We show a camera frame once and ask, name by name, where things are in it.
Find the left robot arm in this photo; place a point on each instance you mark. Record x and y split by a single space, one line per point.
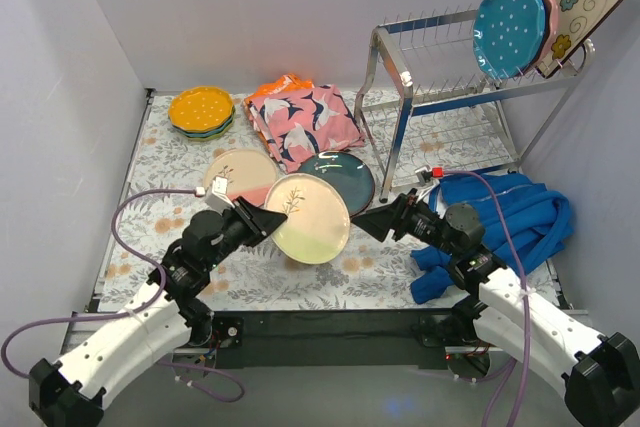
164 314

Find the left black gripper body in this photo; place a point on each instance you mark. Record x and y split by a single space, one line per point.
245 220

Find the cream rimmed plate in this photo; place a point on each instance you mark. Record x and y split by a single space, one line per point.
318 222

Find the blue cloth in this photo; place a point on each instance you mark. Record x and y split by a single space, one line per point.
513 210

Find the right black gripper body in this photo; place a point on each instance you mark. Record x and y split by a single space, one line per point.
400 216

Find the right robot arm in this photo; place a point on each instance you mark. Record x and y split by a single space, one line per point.
596 375

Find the steel dish rack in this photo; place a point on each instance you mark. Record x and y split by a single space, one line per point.
425 102

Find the pink bird print cloth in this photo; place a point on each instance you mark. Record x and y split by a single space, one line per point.
299 124

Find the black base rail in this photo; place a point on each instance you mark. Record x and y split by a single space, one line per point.
422 337

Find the yellow polka dot plate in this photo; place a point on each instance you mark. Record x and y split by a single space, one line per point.
201 109

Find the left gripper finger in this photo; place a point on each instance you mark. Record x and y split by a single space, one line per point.
256 214
268 224

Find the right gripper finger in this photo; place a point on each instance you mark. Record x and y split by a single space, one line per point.
393 210
378 226

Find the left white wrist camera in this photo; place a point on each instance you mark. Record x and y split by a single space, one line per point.
215 194

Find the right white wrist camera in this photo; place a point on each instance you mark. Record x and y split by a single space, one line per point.
428 176

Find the green polka dot plate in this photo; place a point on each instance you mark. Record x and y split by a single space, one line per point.
206 139

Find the orange cloth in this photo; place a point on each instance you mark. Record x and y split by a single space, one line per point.
286 83

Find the blue polka dot plate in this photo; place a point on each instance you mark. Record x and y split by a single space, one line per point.
211 133

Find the dark teal plate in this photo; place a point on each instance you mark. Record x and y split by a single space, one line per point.
347 174

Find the cream and pink plate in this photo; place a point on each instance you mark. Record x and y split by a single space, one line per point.
249 173

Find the light blue plate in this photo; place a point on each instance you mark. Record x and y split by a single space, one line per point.
507 35

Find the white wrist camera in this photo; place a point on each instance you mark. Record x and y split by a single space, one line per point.
428 176
215 194

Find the floral table mat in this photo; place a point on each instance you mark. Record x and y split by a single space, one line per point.
366 275

